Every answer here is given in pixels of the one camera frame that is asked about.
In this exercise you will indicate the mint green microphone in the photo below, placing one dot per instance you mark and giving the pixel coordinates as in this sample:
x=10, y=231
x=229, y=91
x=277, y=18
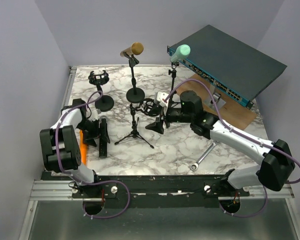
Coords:
x=181, y=53

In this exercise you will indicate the black silver-grille microphone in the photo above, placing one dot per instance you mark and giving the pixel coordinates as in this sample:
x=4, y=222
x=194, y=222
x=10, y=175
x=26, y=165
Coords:
x=104, y=138

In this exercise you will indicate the black round-base clip stand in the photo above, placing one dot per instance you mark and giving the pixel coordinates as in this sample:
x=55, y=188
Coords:
x=135, y=94

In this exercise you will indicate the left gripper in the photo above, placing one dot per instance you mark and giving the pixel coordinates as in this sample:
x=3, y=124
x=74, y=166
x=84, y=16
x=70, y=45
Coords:
x=89, y=138

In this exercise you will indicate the black tall tripod stand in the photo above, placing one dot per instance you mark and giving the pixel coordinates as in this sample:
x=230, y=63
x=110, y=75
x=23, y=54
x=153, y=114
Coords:
x=173, y=73

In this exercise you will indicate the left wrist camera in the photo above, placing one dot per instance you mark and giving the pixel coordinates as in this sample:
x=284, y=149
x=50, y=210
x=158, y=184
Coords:
x=95, y=115

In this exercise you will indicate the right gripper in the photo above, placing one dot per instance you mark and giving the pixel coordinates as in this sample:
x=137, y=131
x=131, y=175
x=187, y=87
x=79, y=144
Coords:
x=158, y=126

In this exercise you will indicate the black tripod shock-mount stand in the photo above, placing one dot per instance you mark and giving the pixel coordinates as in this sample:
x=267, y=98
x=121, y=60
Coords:
x=137, y=120

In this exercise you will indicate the silver ratchet wrench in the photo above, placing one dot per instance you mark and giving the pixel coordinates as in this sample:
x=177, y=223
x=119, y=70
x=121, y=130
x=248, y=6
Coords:
x=195, y=165

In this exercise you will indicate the metal switch bracket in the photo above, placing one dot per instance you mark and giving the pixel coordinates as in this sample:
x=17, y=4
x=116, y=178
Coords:
x=217, y=98

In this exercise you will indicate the teal network switch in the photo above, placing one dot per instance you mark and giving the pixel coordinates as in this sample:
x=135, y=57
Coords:
x=230, y=65

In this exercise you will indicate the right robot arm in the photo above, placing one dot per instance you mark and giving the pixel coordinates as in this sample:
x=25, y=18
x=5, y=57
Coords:
x=273, y=167

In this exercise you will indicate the wooden board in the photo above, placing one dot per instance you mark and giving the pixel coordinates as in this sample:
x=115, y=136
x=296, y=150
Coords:
x=233, y=112

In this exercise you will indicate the orange microphone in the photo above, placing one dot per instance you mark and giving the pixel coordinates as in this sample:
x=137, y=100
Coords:
x=83, y=148

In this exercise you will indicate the black front mounting rail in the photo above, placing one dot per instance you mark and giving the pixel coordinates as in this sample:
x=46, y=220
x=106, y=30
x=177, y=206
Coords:
x=152, y=192

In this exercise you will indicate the gold microphone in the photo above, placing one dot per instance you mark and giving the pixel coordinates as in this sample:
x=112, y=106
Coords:
x=135, y=49

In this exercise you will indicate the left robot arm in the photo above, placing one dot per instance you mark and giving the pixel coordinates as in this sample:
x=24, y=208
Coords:
x=60, y=149

